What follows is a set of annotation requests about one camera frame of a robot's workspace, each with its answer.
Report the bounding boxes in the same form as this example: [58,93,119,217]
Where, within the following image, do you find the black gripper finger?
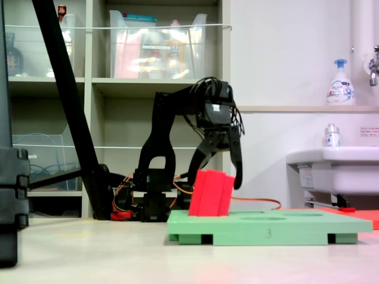
[188,136,222,187]
[227,126,245,191]

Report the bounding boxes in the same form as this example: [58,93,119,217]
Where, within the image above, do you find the red cross columnar block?
[188,169,236,217]

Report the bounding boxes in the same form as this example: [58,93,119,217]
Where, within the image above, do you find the black table clamp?
[176,182,195,210]

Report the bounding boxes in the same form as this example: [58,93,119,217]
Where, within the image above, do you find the beige shelf unit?
[2,0,232,220]

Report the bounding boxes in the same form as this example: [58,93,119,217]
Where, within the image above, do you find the large clear plastic bin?
[108,9,208,79]

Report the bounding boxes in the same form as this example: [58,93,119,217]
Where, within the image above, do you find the orange labelled bottle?
[165,19,187,78]

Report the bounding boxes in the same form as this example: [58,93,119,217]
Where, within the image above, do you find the green shape sorting board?
[167,209,373,246]

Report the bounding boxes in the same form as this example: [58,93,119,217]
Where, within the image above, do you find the small clear sanitizer bottle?
[323,123,341,148]

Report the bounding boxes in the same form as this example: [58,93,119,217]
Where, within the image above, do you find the pink refill pack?
[113,31,142,79]

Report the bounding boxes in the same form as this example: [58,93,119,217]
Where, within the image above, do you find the white foam soap pump bottle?
[326,59,356,106]

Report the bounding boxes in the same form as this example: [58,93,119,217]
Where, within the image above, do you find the black tripod with smooth legs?
[28,0,133,221]

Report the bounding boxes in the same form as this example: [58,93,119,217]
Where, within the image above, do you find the brown bottle with red cap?
[57,4,73,57]

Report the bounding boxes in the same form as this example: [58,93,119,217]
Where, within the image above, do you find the clear bin with bottles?
[4,13,76,78]

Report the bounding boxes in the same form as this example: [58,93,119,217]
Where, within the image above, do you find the black notched tripod leg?
[0,0,31,269]

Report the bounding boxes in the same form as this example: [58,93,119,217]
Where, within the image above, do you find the dark glass bottle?
[5,32,24,77]

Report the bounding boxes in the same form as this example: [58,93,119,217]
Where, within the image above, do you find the black arm motor wires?
[183,113,208,140]

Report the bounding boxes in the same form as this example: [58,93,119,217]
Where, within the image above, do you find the black gripper wire loops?
[189,76,246,137]

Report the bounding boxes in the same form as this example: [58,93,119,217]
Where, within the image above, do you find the thin orange cable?
[173,173,282,211]

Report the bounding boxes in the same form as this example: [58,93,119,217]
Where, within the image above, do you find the white shelf guard cord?
[4,23,233,31]
[11,142,235,150]

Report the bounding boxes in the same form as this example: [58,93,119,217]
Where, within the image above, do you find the red and orange base wires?
[111,174,140,221]

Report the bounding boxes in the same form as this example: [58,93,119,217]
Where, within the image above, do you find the red printed base mount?
[111,208,133,221]

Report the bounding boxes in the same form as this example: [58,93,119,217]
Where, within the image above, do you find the white wall sink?
[285,145,379,208]

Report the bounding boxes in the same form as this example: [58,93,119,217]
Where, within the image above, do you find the red lettered wall sticker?
[359,126,379,138]

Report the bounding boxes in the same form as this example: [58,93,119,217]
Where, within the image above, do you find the clear bin with blue cables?
[11,124,83,192]

